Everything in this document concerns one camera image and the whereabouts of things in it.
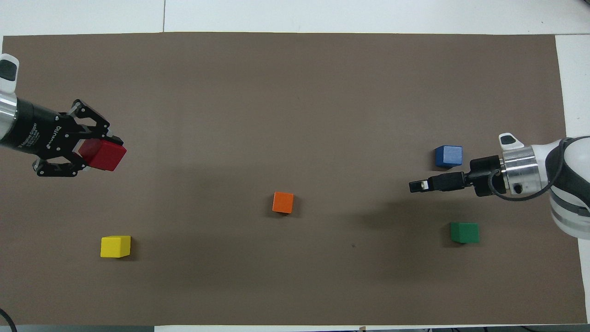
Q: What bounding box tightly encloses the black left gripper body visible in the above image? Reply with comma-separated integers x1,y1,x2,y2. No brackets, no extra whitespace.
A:
9,98,88,162

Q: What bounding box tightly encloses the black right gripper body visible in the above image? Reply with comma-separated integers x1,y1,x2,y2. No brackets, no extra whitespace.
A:
470,156,507,197

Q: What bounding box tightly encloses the red block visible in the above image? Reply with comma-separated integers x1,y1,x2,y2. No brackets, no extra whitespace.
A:
78,140,127,172

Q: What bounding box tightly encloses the blue block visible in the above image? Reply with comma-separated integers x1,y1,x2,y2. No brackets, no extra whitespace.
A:
435,145,463,168

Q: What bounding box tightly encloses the green block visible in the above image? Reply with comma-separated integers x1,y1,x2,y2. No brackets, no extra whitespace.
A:
450,222,480,244

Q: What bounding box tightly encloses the yellow block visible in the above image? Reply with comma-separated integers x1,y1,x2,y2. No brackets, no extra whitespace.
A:
100,235,132,259

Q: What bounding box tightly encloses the orange block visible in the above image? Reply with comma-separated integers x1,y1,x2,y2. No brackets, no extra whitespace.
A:
272,192,295,214

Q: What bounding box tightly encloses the brown table mat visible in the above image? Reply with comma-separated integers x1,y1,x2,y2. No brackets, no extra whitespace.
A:
0,31,588,327

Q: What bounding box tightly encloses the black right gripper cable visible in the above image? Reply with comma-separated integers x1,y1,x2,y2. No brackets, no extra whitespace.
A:
488,136,590,202

